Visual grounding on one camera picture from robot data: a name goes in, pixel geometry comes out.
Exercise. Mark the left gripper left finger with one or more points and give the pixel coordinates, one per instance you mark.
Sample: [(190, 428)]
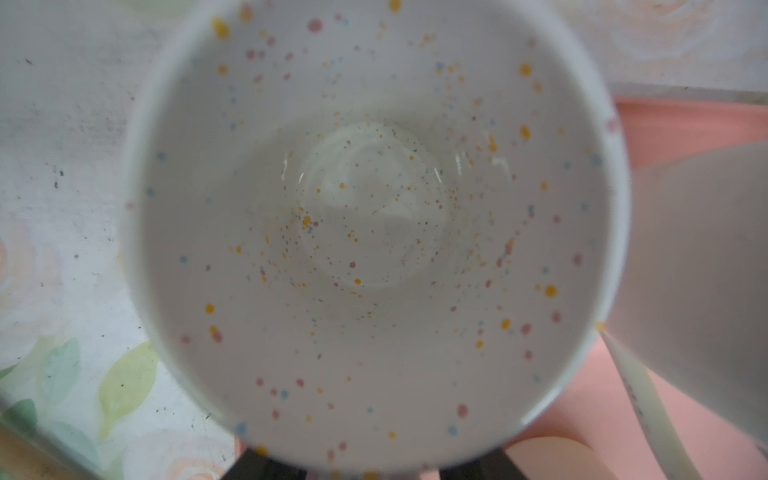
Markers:
[(253, 466)]

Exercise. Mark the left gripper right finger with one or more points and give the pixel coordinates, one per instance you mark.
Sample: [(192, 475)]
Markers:
[(480, 468)]

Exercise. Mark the white mug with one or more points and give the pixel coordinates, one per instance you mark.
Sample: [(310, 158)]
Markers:
[(692, 304), (372, 237)]

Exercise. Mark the wooden mallet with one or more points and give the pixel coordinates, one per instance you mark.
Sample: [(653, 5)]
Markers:
[(25, 461)]

